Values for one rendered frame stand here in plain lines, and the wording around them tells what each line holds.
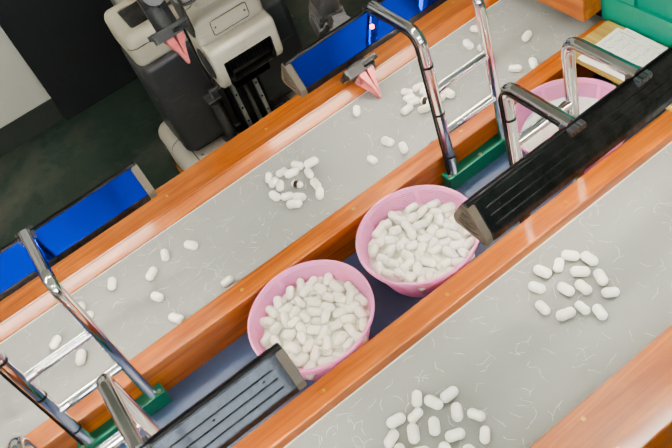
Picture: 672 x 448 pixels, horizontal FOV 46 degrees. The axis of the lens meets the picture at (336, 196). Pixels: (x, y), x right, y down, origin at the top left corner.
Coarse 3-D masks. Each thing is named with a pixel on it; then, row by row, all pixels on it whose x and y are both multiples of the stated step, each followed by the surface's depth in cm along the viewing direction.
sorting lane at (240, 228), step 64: (512, 0) 215; (448, 64) 205; (512, 64) 198; (320, 128) 202; (384, 128) 195; (256, 192) 193; (128, 256) 190; (192, 256) 185; (256, 256) 179; (64, 320) 182; (128, 320) 177; (0, 384) 175; (64, 384) 170
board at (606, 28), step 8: (608, 24) 192; (616, 24) 191; (592, 32) 192; (600, 32) 191; (608, 32) 190; (592, 40) 190; (600, 40) 189; (576, 56) 188; (584, 64) 186; (600, 72) 182; (616, 80) 179
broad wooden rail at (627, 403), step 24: (648, 360) 135; (624, 384) 133; (648, 384) 132; (576, 408) 133; (600, 408) 132; (624, 408) 131; (648, 408) 129; (552, 432) 131; (576, 432) 130; (600, 432) 129; (624, 432) 128; (648, 432) 127
